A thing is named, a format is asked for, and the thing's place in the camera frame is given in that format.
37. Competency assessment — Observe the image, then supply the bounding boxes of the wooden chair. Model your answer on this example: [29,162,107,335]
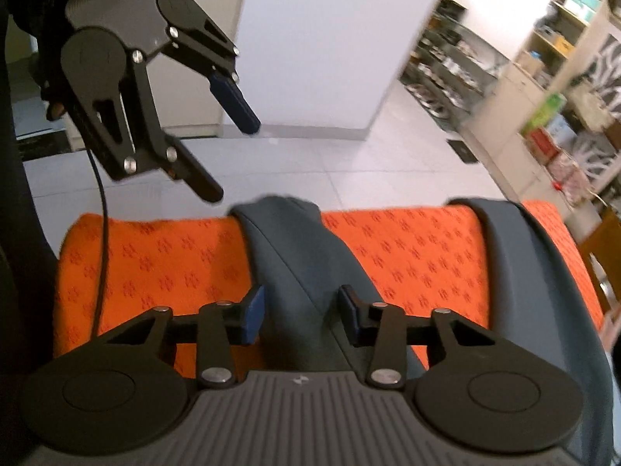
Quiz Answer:
[579,211,621,311]

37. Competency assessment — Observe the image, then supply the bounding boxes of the grey metal shelf rack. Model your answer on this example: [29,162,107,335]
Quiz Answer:
[398,0,510,132]

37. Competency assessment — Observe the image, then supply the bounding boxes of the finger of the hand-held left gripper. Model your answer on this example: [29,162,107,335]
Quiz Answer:
[72,50,225,203]
[166,4,263,135]

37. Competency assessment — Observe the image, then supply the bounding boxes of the person's left hand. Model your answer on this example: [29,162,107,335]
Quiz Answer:
[14,0,69,123]

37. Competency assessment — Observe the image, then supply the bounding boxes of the person's dark clothing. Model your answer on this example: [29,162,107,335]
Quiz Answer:
[0,0,61,384]

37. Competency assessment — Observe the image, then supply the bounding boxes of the grey pants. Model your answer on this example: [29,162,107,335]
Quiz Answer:
[228,195,617,466]

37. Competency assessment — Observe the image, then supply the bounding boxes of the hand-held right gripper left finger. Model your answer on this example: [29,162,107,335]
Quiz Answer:
[99,285,267,390]

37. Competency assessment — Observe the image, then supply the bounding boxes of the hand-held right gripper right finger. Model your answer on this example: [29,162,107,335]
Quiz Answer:
[338,284,501,390]

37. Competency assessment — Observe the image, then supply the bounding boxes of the pink checkered bag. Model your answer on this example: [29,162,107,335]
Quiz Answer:
[548,153,590,195]

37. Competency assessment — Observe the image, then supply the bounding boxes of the dark floor mat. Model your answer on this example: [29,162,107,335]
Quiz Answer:
[446,140,476,163]
[17,129,73,158]

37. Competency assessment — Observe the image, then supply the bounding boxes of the orange patterned table mat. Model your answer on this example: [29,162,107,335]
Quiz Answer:
[52,199,605,379]

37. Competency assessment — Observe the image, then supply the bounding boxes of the black cable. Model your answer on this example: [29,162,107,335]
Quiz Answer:
[86,146,108,336]

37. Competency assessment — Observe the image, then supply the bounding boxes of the red box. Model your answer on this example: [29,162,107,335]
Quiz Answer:
[526,129,559,161]

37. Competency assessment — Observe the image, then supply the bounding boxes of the green package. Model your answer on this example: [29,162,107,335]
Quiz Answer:
[521,94,566,137]

